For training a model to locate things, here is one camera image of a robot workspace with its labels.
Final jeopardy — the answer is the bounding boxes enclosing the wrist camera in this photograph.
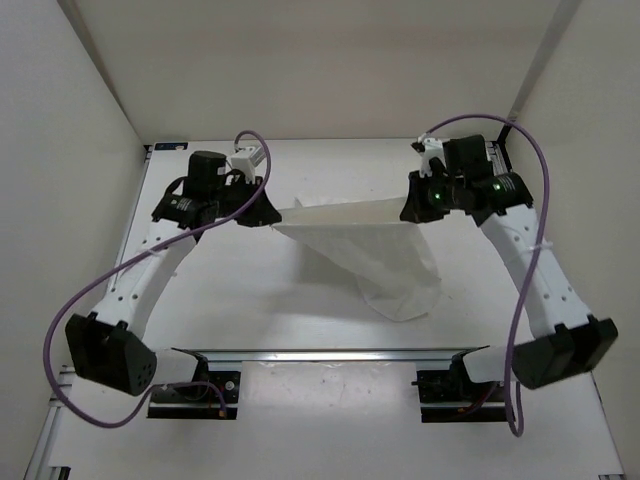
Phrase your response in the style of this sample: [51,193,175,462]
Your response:
[228,146,266,183]
[411,133,444,177]

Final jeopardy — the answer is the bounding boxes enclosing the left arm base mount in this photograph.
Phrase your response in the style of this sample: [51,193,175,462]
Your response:
[147,350,241,421]

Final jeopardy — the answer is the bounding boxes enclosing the left aluminium frame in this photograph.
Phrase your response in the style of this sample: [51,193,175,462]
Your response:
[23,393,71,480]

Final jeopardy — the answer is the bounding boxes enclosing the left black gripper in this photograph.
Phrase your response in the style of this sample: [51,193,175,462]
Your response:
[208,175,279,227]

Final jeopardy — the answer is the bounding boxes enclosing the left blue label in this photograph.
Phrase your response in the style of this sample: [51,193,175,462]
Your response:
[154,142,188,151]

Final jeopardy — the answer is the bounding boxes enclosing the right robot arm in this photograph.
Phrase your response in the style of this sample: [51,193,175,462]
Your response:
[400,134,618,400]

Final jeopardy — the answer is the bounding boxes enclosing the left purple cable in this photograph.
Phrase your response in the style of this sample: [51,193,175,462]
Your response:
[43,130,273,429]

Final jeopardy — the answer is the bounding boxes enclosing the white pleated skirt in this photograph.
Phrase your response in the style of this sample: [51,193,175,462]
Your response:
[274,197,442,322]

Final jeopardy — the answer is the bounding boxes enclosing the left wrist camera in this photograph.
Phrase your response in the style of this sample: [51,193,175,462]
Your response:
[228,146,266,183]

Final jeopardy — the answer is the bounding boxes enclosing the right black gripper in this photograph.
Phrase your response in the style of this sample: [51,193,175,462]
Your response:
[400,167,464,224]

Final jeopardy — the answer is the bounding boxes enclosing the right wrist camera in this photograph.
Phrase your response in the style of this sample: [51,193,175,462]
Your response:
[411,133,444,177]

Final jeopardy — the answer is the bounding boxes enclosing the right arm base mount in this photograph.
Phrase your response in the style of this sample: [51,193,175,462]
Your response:
[411,357,506,424]

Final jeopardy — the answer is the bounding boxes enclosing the front aluminium rail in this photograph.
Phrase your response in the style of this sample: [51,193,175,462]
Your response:
[190,348,465,364]

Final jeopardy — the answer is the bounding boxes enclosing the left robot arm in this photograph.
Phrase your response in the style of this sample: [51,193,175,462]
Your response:
[65,146,282,396]

